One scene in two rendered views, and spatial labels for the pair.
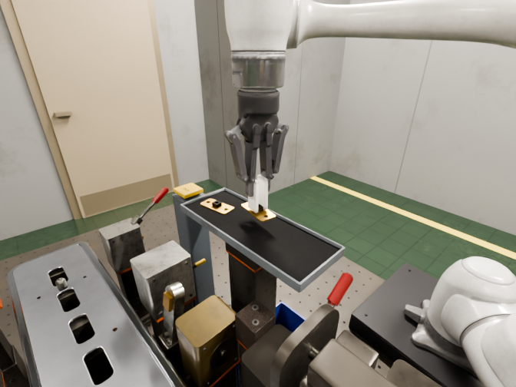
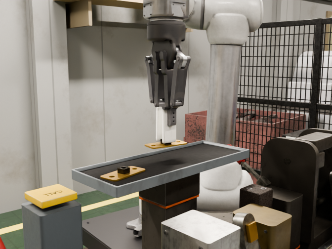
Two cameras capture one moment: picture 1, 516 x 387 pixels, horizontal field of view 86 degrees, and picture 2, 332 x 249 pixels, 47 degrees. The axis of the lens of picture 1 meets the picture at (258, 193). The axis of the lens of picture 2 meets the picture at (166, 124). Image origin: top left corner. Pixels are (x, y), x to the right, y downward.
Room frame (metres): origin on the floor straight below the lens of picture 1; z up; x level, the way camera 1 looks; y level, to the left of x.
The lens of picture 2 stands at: (0.51, 0.77, 1.36)
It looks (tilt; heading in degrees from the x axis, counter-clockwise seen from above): 10 degrees down; 270
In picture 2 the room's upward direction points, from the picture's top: straight up
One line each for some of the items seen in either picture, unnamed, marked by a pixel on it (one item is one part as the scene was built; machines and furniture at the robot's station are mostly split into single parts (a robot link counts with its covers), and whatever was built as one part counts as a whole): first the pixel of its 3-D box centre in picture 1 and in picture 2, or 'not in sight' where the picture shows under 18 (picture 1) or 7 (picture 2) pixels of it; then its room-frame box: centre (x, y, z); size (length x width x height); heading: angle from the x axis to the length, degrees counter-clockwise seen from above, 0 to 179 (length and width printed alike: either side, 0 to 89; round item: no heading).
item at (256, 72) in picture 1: (258, 71); (166, 6); (0.51, 0.00, 1.46); 0.09 x 0.09 x 0.06
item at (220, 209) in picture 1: (216, 204); (123, 171); (0.59, 0.10, 1.17); 0.08 x 0.04 x 0.01; 53
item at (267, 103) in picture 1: (258, 116); (166, 45); (0.51, 0.00, 1.39); 0.08 x 0.07 x 0.09; 123
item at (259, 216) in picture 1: (257, 208); (165, 142); (0.51, 0.00, 1.20); 0.08 x 0.04 x 0.01; 33
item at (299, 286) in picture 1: (252, 226); (169, 162); (0.51, 0.01, 1.16); 0.37 x 0.14 x 0.02; 44
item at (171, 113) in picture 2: (246, 184); (174, 112); (0.50, 0.02, 1.26); 0.03 x 0.01 x 0.05; 123
